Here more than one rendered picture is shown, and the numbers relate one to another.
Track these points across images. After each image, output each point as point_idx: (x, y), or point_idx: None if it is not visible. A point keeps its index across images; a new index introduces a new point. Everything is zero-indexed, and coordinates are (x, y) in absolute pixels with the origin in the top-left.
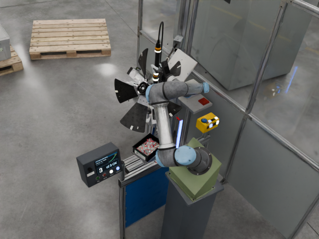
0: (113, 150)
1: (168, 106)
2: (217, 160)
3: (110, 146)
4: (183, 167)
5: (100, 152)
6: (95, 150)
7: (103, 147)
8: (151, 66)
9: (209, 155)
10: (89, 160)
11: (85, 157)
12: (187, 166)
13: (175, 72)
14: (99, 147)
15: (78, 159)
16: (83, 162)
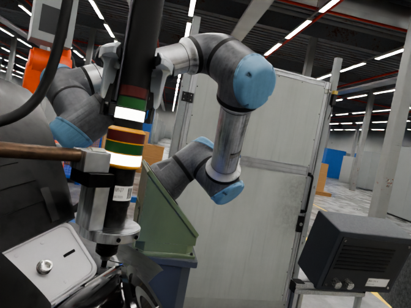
0: (331, 212)
1: (95, 245)
2: (145, 161)
3: (338, 221)
4: (181, 210)
5: (359, 220)
6: (375, 231)
7: (356, 227)
8: (170, 62)
9: (148, 164)
10: (380, 220)
11: (392, 228)
12: (177, 202)
13: (8, 98)
14: (366, 231)
15: (407, 233)
16: (391, 221)
